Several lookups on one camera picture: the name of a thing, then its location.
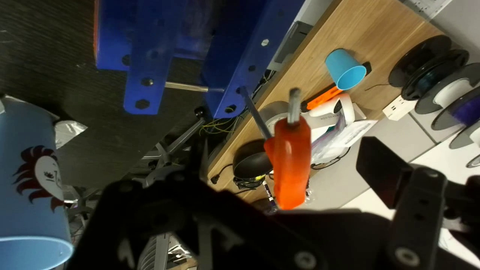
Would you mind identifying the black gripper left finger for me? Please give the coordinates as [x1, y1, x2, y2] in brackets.
[73, 173, 332, 270]

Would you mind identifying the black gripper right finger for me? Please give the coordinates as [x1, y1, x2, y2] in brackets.
[355, 136, 449, 270]

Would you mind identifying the orange handled metal tool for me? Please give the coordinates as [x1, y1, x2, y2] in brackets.
[238, 85, 314, 211]

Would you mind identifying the blue tool rack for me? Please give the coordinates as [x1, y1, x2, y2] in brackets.
[91, 0, 307, 121]

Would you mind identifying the large blue cup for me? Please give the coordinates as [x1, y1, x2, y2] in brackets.
[0, 94, 77, 270]

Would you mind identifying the small teal cup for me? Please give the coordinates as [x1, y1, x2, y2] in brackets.
[322, 46, 368, 92]

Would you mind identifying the black computer mouse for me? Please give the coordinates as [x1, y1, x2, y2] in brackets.
[232, 137, 274, 185]

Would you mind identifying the blue filament spool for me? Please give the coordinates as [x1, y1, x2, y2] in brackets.
[430, 86, 480, 127]

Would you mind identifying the white filament spool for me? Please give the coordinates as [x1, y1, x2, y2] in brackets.
[413, 61, 480, 115]

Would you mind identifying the small grey metal plate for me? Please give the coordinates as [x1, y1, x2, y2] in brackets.
[50, 116, 89, 151]

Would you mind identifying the orange utility knife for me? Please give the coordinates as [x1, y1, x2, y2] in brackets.
[301, 82, 347, 113]

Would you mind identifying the black empty filament spool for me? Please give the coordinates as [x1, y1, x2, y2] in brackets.
[386, 32, 470, 101]

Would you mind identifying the black cabinet table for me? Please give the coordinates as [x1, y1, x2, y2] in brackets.
[0, 0, 283, 206]

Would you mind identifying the wooden desk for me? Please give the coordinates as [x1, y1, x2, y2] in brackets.
[205, 0, 446, 202]

